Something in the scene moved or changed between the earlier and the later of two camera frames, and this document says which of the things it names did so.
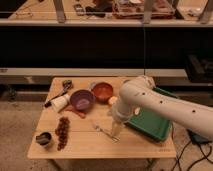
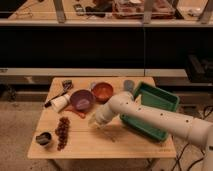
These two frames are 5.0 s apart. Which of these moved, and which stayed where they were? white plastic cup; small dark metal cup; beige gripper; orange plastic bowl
Moved: beige gripper
Stayed: orange plastic bowl; small dark metal cup; white plastic cup
